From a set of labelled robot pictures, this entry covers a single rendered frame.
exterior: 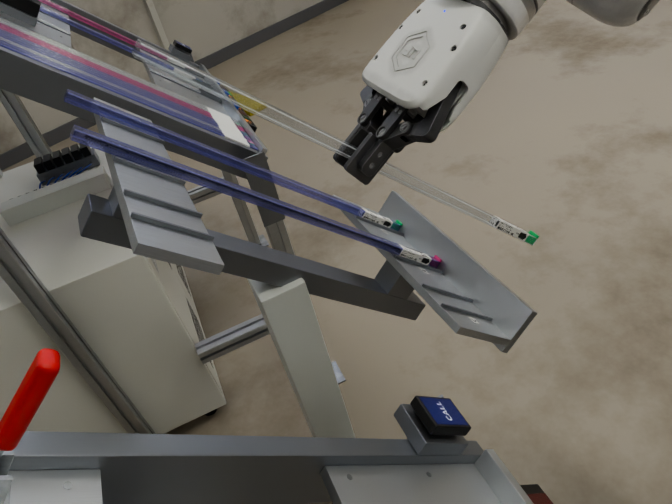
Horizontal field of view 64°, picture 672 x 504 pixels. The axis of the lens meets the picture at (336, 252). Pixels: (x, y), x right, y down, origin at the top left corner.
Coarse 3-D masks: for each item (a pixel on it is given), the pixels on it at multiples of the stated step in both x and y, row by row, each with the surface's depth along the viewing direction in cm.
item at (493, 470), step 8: (480, 456) 56; (488, 456) 55; (496, 456) 55; (480, 464) 55; (488, 464) 55; (496, 464) 54; (480, 472) 55; (488, 472) 54; (496, 472) 54; (504, 472) 53; (488, 480) 54; (496, 480) 54; (504, 480) 53; (512, 480) 53; (496, 488) 53; (504, 488) 53; (512, 488) 52; (520, 488) 52; (504, 496) 52; (512, 496) 52; (520, 496) 51
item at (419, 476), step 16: (416, 464) 51; (432, 464) 53; (448, 464) 54; (464, 464) 55; (336, 480) 45; (352, 480) 45; (368, 480) 46; (384, 480) 47; (400, 480) 48; (416, 480) 49; (432, 480) 50; (448, 480) 52; (464, 480) 53; (480, 480) 54; (336, 496) 43; (352, 496) 44; (368, 496) 45; (384, 496) 46; (400, 496) 47; (416, 496) 48; (432, 496) 49; (448, 496) 50; (464, 496) 51; (480, 496) 52; (496, 496) 53
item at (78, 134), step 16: (80, 128) 49; (96, 144) 50; (112, 144) 50; (128, 144) 52; (144, 160) 52; (160, 160) 53; (176, 176) 54; (192, 176) 55; (208, 176) 56; (224, 192) 58; (240, 192) 58; (256, 192) 60; (272, 208) 61; (288, 208) 62; (320, 224) 66; (336, 224) 67; (368, 240) 70; (384, 240) 72
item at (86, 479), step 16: (16, 480) 32; (32, 480) 32; (48, 480) 33; (64, 480) 33; (80, 480) 34; (96, 480) 34; (16, 496) 31; (32, 496) 32; (48, 496) 32; (64, 496) 33; (80, 496) 33; (96, 496) 34
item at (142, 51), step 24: (144, 48) 37; (168, 72) 38; (192, 72) 39; (240, 96) 42; (288, 120) 44; (336, 144) 48; (384, 168) 51; (432, 192) 56; (480, 216) 61; (528, 240) 67
